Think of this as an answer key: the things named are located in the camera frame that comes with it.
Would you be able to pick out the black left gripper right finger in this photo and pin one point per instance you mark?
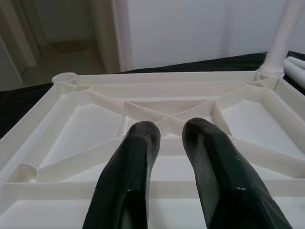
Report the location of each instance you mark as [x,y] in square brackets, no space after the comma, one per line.
[221,171]

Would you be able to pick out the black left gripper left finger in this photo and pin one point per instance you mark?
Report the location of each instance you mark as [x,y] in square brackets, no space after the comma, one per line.
[128,171]

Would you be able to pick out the white plastic children table top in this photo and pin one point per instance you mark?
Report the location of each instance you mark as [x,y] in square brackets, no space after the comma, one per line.
[59,143]

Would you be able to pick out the black table cloth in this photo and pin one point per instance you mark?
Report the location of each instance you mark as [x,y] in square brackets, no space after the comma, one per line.
[19,100]

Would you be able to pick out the beige door frame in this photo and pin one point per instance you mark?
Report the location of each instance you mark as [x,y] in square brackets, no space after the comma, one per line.
[112,35]

